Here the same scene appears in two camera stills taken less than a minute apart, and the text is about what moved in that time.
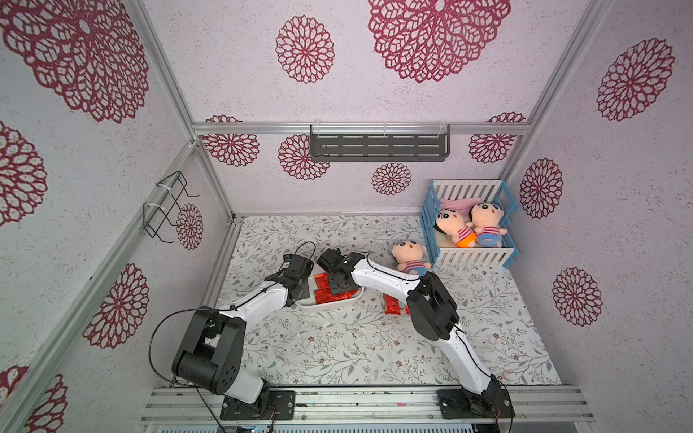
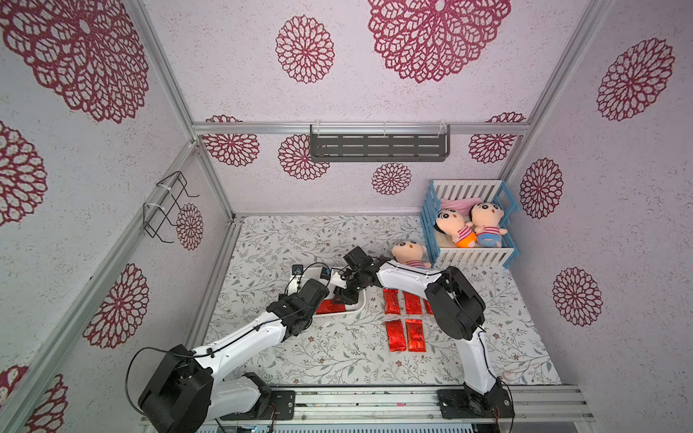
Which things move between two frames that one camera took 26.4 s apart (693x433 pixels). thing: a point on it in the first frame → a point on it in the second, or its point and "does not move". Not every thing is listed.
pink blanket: (462, 206) does not move
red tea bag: (392, 306) does not move
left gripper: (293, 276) → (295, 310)
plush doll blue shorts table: (410, 255) does not move
